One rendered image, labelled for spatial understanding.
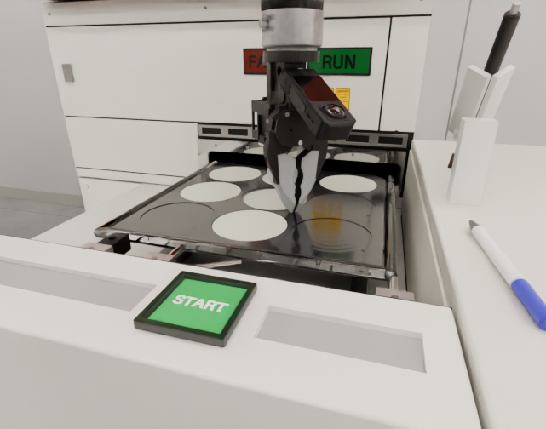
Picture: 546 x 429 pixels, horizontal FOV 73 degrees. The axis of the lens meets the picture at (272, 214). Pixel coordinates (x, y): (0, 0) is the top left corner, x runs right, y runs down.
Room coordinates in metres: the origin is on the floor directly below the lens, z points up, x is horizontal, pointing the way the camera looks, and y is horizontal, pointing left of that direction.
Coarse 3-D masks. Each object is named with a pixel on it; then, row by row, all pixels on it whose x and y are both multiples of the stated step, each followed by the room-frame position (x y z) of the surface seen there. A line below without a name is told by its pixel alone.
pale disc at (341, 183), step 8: (336, 176) 0.66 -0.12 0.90; (344, 176) 0.66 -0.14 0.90; (352, 176) 0.66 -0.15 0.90; (320, 184) 0.62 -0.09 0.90; (328, 184) 0.62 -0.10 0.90; (336, 184) 0.62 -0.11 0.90; (344, 184) 0.62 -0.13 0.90; (352, 184) 0.62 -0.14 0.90; (360, 184) 0.62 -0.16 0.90; (368, 184) 0.62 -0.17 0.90
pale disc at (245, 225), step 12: (228, 216) 0.47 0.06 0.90; (240, 216) 0.47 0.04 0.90; (252, 216) 0.47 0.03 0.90; (264, 216) 0.47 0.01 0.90; (276, 216) 0.47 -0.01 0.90; (216, 228) 0.43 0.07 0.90; (228, 228) 0.43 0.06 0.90; (240, 228) 0.43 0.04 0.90; (252, 228) 0.43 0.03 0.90; (264, 228) 0.43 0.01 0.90; (276, 228) 0.43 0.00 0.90; (240, 240) 0.40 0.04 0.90; (252, 240) 0.40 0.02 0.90
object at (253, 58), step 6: (246, 54) 0.79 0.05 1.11; (252, 54) 0.78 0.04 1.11; (258, 54) 0.78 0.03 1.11; (246, 60) 0.79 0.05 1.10; (252, 60) 0.78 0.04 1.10; (258, 60) 0.78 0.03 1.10; (246, 66) 0.79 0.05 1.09; (252, 66) 0.78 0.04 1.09; (258, 66) 0.78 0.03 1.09; (264, 66) 0.78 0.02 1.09
